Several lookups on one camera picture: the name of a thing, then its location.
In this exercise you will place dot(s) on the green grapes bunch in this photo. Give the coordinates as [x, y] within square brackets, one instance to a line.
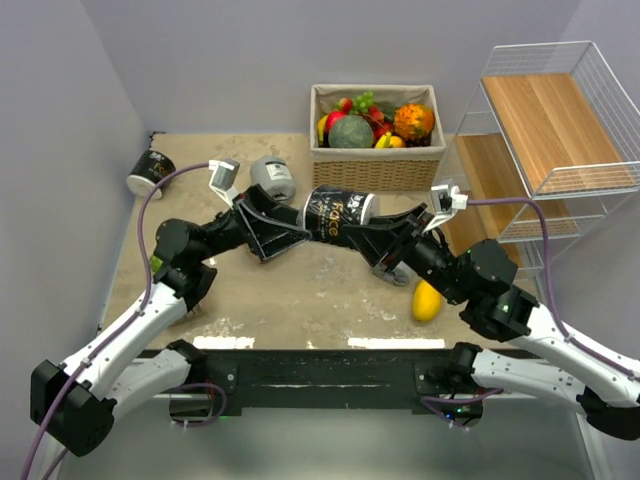
[362, 103]

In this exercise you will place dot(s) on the white wire wooden shelf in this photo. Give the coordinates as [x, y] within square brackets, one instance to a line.
[547, 148]

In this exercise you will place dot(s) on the red apple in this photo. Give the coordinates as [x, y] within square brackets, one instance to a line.
[331, 119]

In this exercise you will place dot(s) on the green melon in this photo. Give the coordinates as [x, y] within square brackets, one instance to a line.
[351, 132]

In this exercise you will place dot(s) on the woven wicker fruit basket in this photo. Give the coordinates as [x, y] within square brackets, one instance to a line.
[403, 169]

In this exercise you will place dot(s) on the yellow mango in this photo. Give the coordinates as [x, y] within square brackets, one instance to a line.
[427, 302]

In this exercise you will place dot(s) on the orange pumpkin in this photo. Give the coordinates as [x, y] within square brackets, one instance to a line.
[413, 122]

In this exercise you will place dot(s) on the yellow banana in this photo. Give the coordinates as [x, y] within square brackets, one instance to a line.
[390, 141]

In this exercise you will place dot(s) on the black paper towel roll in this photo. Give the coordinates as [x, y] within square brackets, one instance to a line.
[327, 210]
[149, 170]

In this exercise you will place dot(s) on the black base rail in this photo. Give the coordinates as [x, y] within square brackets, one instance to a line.
[329, 379]

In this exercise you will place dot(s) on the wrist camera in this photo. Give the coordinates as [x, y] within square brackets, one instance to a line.
[448, 200]
[223, 175]

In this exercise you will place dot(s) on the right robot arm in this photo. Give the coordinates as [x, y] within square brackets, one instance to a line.
[568, 367]

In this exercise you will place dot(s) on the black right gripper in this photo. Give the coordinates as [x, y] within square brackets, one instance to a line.
[397, 234]

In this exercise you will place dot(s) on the grey paper towel roll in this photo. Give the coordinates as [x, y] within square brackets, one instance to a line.
[274, 176]
[400, 275]

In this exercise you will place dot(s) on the green guava fruit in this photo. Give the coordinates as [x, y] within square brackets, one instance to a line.
[155, 264]

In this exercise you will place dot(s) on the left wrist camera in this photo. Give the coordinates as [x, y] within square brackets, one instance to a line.
[223, 175]

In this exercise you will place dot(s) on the brown paper towel roll cartoon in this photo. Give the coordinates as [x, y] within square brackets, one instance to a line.
[191, 314]

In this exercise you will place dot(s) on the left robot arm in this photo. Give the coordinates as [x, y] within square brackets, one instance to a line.
[78, 400]

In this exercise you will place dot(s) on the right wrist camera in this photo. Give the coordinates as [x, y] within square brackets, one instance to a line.
[448, 200]

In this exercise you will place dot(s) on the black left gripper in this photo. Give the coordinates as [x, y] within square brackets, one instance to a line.
[267, 243]

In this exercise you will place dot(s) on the dark red grapes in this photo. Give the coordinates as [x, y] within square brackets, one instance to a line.
[422, 142]

